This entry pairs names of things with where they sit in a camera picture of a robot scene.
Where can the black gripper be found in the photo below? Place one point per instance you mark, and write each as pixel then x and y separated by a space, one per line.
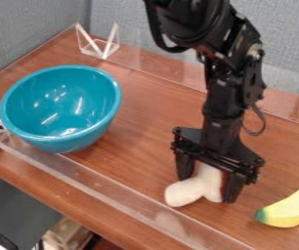
pixel 216 146

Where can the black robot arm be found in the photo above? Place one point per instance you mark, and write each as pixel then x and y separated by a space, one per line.
pixel 210 27

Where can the blue ceramic bowl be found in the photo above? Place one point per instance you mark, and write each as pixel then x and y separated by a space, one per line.
pixel 60 108

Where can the yellow toy banana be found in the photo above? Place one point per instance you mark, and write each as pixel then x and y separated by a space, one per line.
pixel 282 214

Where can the clear acrylic back barrier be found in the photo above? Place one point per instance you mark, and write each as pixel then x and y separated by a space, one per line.
pixel 188 74

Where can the clear acrylic barrier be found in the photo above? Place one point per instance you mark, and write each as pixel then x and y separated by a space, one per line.
pixel 121 173
pixel 188 74

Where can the wooden object below table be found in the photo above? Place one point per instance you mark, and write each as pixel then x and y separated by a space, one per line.
pixel 67 236

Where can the clear acrylic front barrier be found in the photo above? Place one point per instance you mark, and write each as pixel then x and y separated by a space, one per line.
pixel 121 173

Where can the clear acrylic corner bracket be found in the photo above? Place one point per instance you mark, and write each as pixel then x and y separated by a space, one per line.
pixel 96 47

